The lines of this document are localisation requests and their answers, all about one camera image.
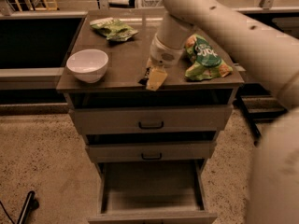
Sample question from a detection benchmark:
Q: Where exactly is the grey drawer cabinet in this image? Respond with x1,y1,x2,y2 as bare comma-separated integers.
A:
56,8,245,224

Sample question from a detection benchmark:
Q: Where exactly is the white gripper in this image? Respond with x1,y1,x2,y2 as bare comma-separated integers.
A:
146,35,184,91

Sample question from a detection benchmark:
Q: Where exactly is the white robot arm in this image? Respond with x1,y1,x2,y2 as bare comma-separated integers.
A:
150,0,299,224

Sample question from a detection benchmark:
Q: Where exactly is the top grey drawer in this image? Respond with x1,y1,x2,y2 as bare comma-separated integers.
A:
70,105,233,134

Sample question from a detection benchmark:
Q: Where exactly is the bottom grey drawer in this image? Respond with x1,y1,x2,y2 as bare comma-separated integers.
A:
88,160,217,224

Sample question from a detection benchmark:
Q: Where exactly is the black table leg frame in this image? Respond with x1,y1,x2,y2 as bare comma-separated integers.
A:
235,84,287,146

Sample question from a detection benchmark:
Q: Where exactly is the white bowl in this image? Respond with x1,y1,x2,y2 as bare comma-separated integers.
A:
66,49,108,83

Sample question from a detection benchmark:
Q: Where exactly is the green chip bag right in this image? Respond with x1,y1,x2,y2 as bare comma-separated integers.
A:
185,34,233,81

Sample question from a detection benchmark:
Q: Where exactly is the middle grey drawer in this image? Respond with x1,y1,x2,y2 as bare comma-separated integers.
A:
86,142,216,163

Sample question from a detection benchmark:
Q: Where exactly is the green snack bag back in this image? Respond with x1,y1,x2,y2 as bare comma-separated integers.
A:
90,17,138,42

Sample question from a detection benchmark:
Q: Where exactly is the white wire basket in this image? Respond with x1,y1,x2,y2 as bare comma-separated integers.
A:
135,0,164,8

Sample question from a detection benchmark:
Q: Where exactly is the black stand foot left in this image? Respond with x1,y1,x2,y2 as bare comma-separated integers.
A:
0,190,40,224

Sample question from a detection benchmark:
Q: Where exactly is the grey drawer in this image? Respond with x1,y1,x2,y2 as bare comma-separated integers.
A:
86,142,216,163
88,160,217,224
70,105,233,134

